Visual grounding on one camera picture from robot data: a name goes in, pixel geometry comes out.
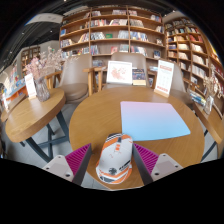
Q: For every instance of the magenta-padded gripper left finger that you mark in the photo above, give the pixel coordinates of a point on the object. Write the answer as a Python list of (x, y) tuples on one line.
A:
[(78, 159)]

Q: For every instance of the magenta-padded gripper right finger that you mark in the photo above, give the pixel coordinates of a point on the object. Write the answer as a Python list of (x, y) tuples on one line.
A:
[(146, 160)]

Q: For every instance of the white and orange computer mouse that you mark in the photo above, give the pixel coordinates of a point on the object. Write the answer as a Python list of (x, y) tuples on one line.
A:
[(115, 160)]

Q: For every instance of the pink-blue gradient mouse pad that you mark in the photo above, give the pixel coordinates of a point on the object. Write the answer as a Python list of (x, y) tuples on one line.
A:
[(153, 120)]

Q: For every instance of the round wooden side table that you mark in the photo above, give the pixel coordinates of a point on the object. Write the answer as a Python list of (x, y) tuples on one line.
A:
[(33, 113)]

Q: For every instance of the glass vase with pink flowers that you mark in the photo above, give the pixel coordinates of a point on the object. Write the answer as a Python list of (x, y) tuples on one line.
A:
[(42, 91)]

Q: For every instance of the stack of magazines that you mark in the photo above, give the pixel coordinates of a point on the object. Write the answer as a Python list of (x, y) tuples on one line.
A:
[(197, 98)]

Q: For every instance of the glass vase with dried flowers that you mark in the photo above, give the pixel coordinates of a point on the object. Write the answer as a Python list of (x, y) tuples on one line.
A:
[(208, 105)]

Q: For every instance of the beige padded chair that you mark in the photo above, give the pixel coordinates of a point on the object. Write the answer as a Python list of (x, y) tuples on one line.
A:
[(128, 56), (75, 75), (178, 83)]

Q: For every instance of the dark cover book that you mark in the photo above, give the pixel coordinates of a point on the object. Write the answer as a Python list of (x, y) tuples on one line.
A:
[(138, 76)]

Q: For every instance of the white sign on wooden base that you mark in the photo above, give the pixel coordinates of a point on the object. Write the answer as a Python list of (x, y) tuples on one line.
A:
[(164, 77)]

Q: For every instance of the small white and red sign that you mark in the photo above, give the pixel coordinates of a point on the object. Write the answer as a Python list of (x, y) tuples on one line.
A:
[(30, 86)]

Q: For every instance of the white framed floral picture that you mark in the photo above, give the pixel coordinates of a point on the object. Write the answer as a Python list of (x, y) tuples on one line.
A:
[(119, 72)]

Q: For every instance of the low book display stand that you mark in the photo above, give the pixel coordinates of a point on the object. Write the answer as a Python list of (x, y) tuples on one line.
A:
[(15, 89)]

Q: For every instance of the small distant wooden bookshelf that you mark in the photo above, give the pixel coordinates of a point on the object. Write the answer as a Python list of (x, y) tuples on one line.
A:
[(29, 58)]

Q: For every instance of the tall curved wooden bookshelf unit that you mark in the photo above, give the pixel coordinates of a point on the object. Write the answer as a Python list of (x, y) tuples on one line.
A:
[(193, 53)]

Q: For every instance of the wide wooden bookshelf unit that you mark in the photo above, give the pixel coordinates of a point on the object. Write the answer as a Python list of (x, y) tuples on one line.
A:
[(111, 31)]

